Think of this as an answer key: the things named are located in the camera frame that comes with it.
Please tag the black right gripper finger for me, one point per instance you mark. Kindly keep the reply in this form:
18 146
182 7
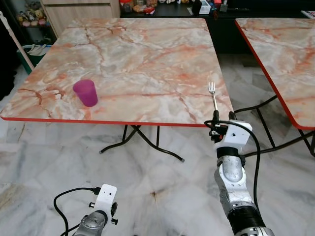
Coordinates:
215 118
232 116

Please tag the silver metal fork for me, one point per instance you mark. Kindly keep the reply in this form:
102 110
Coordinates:
213 98

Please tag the translucent purple plastic cup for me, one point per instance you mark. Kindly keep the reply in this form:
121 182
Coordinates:
86 93

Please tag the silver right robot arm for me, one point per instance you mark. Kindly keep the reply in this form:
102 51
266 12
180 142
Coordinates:
232 183

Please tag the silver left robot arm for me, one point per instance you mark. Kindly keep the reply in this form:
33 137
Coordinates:
91 225

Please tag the small white box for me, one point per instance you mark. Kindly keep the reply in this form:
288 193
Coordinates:
205 8

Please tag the stack of printed papers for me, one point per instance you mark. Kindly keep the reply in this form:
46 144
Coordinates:
308 14

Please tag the light wooden cabinet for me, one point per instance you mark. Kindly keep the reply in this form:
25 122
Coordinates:
81 12

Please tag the green plastic basket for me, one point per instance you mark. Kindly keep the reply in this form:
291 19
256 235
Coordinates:
33 55

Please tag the pale wooden stick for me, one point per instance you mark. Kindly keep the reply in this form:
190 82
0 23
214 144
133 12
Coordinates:
17 42

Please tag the group of plush toys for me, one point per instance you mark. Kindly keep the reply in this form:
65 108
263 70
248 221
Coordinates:
32 14

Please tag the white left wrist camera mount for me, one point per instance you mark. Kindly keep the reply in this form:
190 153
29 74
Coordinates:
105 197

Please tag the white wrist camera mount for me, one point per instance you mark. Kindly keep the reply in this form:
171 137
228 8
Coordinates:
238 133
105 197

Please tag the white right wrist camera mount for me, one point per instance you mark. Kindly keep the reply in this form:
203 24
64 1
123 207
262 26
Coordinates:
238 133

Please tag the black folding table leg frame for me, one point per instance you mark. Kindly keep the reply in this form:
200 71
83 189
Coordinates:
129 138
266 129

